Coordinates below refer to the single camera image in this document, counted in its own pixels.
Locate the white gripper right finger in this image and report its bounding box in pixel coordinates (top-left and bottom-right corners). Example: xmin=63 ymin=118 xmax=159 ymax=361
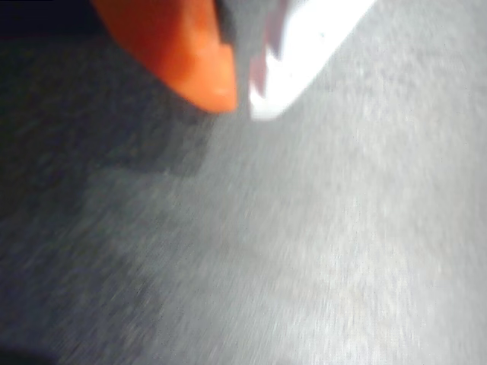
xmin=248 ymin=0 xmax=377 ymax=122

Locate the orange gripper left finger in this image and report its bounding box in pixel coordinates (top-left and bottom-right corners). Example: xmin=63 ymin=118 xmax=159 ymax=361
xmin=91 ymin=0 xmax=240 ymax=114

